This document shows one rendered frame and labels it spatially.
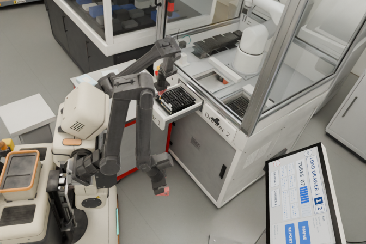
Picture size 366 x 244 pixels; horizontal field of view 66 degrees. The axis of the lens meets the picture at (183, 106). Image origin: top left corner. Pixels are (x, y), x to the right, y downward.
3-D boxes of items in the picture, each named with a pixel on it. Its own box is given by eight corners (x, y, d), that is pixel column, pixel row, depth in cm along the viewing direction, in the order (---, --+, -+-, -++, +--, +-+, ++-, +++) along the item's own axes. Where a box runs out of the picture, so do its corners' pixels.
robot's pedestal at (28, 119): (37, 199, 224) (8, 135, 173) (23, 173, 239) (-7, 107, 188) (73, 180, 240) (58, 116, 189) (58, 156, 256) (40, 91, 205)
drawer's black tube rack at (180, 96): (169, 117, 190) (170, 111, 186) (154, 102, 199) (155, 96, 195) (194, 106, 202) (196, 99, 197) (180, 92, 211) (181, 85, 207)
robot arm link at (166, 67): (162, 38, 132) (172, 58, 131) (172, 33, 133) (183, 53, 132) (158, 65, 174) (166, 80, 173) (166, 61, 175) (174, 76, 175)
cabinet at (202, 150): (218, 214, 233) (243, 154, 179) (149, 134, 288) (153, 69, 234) (286, 163, 282) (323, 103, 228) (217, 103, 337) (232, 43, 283)
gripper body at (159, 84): (151, 85, 184) (152, 77, 179) (164, 80, 189) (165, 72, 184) (157, 91, 181) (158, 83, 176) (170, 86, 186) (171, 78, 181)
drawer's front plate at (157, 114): (162, 130, 183) (163, 119, 176) (138, 104, 199) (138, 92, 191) (164, 129, 184) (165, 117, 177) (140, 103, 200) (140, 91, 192)
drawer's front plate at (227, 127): (231, 142, 183) (235, 130, 176) (201, 115, 198) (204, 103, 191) (232, 141, 184) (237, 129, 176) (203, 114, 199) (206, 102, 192)
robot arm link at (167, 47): (160, 32, 124) (171, 52, 123) (174, 35, 136) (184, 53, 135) (93, 82, 142) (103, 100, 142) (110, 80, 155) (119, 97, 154)
